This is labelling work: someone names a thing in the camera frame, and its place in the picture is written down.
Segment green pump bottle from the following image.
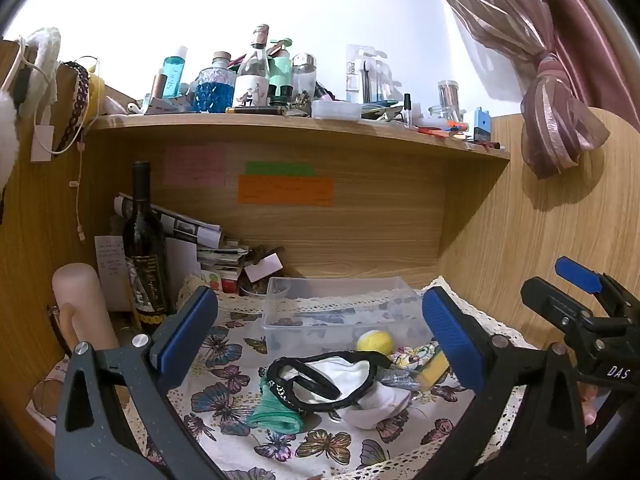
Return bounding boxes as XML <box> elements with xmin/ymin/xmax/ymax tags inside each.
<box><xmin>269</xmin><ymin>37</ymin><xmax>293</xmax><ymax>98</ymax></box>

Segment wooden shelf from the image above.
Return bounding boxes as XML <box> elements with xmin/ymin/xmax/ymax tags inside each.
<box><xmin>85</xmin><ymin>112</ymin><xmax>512</xmax><ymax>162</ymax></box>

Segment yellow sponge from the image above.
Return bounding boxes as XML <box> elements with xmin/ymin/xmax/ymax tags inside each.
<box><xmin>419</xmin><ymin>350</ymin><xmax>451</xmax><ymax>391</ymax></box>

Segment beige cylinder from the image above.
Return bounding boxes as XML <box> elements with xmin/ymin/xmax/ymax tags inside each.
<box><xmin>52</xmin><ymin>263</ymin><xmax>121</xmax><ymax>356</ymax></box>

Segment clear lidded box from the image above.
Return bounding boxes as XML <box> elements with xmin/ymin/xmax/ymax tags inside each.
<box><xmin>311</xmin><ymin>100</ymin><xmax>362</xmax><ymax>121</ymax></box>

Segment orange sticky note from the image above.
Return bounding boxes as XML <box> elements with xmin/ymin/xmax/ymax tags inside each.
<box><xmin>238</xmin><ymin>175</ymin><xmax>335</xmax><ymax>207</ymax></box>

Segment white sock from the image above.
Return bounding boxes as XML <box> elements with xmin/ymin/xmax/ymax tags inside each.
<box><xmin>295</xmin><ymin>357</ymin><xmax>413</xmax><ymax>430</ymax></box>

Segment yellow ball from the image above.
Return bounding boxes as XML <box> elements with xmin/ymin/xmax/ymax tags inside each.
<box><xmin>356</xmin><ymin>330</ymin><xmax>394</xmax><ymax>353</ymax></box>

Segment pink striped curtain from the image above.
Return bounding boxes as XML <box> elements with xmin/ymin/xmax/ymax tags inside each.
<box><xmin>425</xmin><ymin>0</ymin><xmax>640</xmax><ymax>180</ymax></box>

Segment clear plastic package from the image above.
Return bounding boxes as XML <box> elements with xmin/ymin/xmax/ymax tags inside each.
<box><xmin>346</xmin><ymin>44</ymin><xmax>388</xmax><ymax>103</ymax></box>

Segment small white card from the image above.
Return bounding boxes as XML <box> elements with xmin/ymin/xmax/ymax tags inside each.
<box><xmin>243</xmin><ymin>253</ymin><xmax>283</xmax><ymax>283</ymax></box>

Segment green cloth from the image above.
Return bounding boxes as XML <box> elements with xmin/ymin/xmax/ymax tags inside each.
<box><xmin>246</xmin><ymin>377</ymin><xmax>305</xmax><ymax>435</ymax></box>

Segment brown braided band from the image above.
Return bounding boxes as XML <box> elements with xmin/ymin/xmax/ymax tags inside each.
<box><xmin>54</xmin><ymin>62</ymin><xmax>91</xmax><ymax>155</ymax></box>

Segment green sticky note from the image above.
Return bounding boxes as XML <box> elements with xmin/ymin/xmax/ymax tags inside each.
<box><xmin>245</xmin><ymin>161</ymin><xmax>315</xmax><ymax>177</ymax></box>

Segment dark wine bottle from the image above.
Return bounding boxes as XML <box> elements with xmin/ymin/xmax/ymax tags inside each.
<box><xmin>122</xmin><ymin>161</ymin><xmax>171</xmax><ymax>336</ymax></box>

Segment tall glass jar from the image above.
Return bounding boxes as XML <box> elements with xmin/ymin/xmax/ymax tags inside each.
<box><xmin>438</xmin><ymin>80</ymin><xmax>461</xmax><ymax>111</ymax></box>

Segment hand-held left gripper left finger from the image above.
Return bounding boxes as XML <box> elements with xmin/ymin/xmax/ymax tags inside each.
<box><xmin>54</xmin><ymin>286</ymin><xmax>226</xmax><ymax>480</ymax></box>

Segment blue plastic sharpener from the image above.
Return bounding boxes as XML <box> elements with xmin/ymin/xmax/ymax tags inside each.
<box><xmin>472</xmin><ymin>107</ymin><xmax>493</xmax><ymax>142</ymax></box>

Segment butterfly print lace tablecloth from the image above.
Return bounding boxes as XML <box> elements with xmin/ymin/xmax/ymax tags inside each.
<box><xmin>125</xmin><ymin>274</ymin><xmax>541</xmax><ymax>480</ymax></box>

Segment clear bottle with silver cap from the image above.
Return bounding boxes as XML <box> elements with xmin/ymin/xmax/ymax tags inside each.
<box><xmin>291</xmin><ymin>53</ymin><xmax>317</xmax><ymax>103</ymax></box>

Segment clear plastic container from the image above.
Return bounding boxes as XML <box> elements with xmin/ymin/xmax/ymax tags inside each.
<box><xmin>261</xmin><ymin>276</ymin><xmax>435</xmax><ymax>358</ymax></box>

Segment light blue toner bottle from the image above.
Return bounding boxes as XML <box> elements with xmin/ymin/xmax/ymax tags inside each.
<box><xmin>161</xmin><ymin>46</ymin><xmax>188</xmax><ymax>100</ymax></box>

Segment eyeglasses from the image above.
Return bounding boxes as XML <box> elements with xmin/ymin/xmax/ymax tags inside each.
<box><xmin>32</xmin><ymin>379</ymin><xmax>66</xmax><ymax>423</ymax></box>

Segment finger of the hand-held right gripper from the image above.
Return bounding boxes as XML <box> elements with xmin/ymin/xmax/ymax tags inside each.
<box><xmin>556</xmin><ymin>256</ymin><xmax>640</xmax><ymax>322</ymax></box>
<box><xmin>521</xmin><ymin>277</ymin><xmax>597</xmax><ymax>332</ymax></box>

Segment white paper sheet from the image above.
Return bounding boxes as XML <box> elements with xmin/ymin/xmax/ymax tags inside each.
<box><xmin>165</xmin><ymin>237</ymin><xmax>202</xmax><ymax>303</ymax></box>

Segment thin pink cable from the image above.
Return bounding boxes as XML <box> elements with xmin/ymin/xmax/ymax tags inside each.
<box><xmin>74</xmin><ymin>140</ymin><xmax>87</xmax><ymax>241</ymax></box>

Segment handwritten white paper note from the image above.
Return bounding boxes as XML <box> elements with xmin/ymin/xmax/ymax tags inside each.
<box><xmin>95</xmin><ymin>235</ymin><xmax>128</xmax><ymax>311</ymax></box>

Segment pink sticky note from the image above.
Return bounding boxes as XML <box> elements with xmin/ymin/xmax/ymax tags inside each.
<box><xmin>162</xmin><ymin>146</ymin><xmax>227</xmax><ymax>187</ymax></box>

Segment clear bottle with white label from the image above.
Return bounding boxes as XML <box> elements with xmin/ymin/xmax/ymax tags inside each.
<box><xmin>235</xmin><ymin>24</ymin><xmax>271</xmax><ymax>108</ymax></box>

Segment blue glass bottle with cork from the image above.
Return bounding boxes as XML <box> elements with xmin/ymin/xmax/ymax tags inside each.
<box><xmin>194</xmin><ymin>51</ymin><xmax>236</xmax><ymax>113</ymax></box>

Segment white charger plug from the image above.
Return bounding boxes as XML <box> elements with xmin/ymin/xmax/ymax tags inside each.
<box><xmin>31</xmin><ymin>125</ymin><xmax>55</xmax><ymax>162</ymax></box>

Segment stack of magazines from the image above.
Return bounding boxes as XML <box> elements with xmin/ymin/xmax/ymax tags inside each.
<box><xmin>114</xmin><ymin>192</ymin><xmax>251</xmax><ymax>281</ymax></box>

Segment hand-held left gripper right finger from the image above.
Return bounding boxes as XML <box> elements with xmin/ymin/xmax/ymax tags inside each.
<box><xmin>421</xmin><ymin>286</ymin><xmax>588</xmax><ymax>480</ymax></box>

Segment red and white small box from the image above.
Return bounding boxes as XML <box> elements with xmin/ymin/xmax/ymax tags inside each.
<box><xmin>202</xmin><ymin>270</ymin><xmax>241</xmax><ymax>293</ymax></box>

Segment white fluffy headband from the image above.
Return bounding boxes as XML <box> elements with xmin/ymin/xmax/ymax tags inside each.
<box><xmin>25</xmin><ymin>27</ymin><xmax>62</xmax><ymax>106</ymax></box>

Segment floral cloth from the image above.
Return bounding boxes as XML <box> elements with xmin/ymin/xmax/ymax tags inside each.
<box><xmin>390</xmin><ymin>342</ymin><xmax>443</xmax><ymax>368</ymax></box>

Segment person's right hand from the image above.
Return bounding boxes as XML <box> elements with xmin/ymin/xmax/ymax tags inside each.
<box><xmin>580</xmin><ymin>382</ymin><xmax>615</xmax><ymax>431</ymax></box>

